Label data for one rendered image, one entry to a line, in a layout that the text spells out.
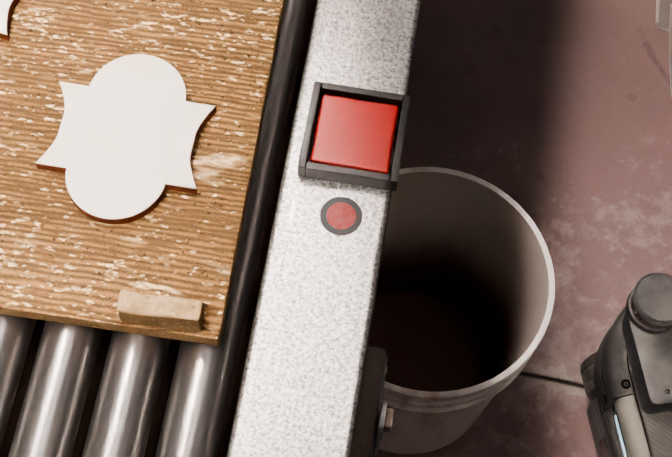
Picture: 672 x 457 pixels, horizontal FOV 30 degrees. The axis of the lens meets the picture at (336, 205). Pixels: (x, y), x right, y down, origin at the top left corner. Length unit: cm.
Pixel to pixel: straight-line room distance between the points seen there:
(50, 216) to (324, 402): 24
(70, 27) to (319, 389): 35
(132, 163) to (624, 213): 121
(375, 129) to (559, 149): 110
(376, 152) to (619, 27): 127
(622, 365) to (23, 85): 93
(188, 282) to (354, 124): 18
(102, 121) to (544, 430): 107
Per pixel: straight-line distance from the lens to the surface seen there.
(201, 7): 101
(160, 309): 87
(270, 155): 97
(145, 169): 93
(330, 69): 100
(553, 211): 199
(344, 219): 94
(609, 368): 166
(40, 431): 90
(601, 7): 220
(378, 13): 103
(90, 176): 93
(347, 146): 95
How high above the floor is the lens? 177
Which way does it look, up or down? 65 degrees down
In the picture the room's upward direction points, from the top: 4 degrees clockwise
